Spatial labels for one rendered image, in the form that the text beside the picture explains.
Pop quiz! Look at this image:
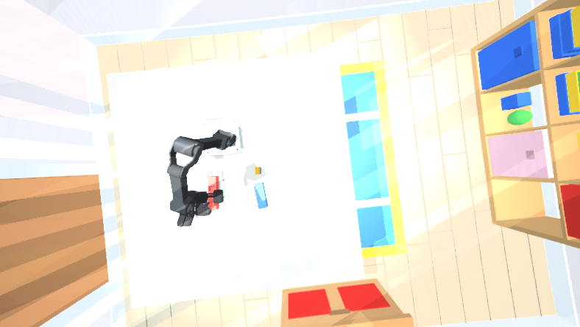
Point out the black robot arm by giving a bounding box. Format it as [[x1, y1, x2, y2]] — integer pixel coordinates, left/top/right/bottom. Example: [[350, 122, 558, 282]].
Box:
[[167, 129, 236, 228]]

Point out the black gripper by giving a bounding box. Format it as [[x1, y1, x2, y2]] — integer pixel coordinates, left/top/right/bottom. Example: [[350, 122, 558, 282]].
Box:
[[189, 189, 224, 205]]

